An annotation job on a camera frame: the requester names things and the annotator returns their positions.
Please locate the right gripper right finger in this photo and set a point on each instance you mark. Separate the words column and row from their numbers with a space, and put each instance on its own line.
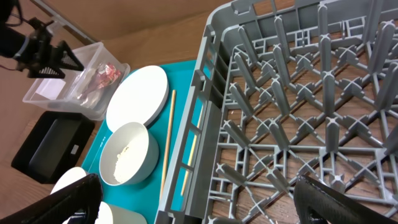
column 317, row 203

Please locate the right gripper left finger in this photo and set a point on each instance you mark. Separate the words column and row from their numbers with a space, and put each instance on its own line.
column 78, row 202

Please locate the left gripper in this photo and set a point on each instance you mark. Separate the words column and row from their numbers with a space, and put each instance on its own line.
column 41, row 58

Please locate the white cup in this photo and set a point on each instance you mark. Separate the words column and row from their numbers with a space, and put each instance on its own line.
column 111, row 214

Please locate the grey bowl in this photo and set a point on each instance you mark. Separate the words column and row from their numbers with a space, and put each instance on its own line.
column 144, row 145

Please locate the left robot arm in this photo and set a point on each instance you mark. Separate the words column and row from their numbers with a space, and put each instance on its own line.
column 14, row 29

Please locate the grey dishwasher rack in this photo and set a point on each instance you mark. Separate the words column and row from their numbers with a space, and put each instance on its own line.
column 309, row 89

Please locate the clear plastic bin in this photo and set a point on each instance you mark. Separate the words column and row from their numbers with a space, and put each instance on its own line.
column 66, row 94

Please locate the rice pile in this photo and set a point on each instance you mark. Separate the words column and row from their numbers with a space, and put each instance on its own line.
column 126, row 165

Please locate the red snack wrapper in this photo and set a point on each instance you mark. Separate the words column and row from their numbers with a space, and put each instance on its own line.
column 106, row 74

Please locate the teal plastic tray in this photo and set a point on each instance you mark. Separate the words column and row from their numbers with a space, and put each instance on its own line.
column 143, row 197

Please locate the black tray bin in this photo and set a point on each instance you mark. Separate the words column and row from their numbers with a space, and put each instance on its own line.
column 53, row 146

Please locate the large pink plate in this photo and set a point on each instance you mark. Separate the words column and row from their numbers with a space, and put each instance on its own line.
column 139, row 98

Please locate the wooden chopstick near rack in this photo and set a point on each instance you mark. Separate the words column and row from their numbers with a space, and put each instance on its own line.
column 187, row 173

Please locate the wooden chopstick inner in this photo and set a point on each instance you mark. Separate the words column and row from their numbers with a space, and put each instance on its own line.
column 168, row 141

